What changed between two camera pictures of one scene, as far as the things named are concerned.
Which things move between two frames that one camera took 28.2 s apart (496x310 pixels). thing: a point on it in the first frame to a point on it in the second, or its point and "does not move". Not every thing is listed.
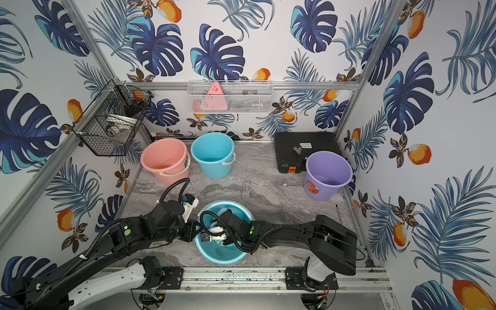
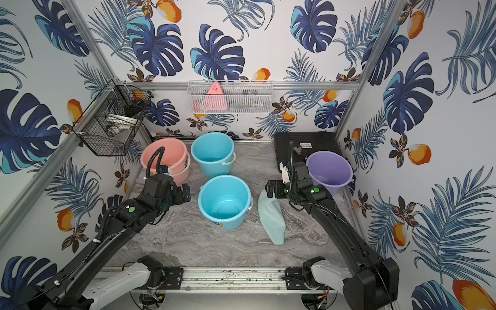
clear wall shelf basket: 231,96 does not move
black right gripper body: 228,239 to 282,190
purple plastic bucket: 326,174 does not move
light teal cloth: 221,243 to 272,217
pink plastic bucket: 169,158 does not move
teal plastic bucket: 214,152 does not move
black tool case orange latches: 291,148 does not move
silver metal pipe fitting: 298,150 does not move
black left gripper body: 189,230 to 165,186
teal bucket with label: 210,240 to 225,200
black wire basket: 113,118 does not move
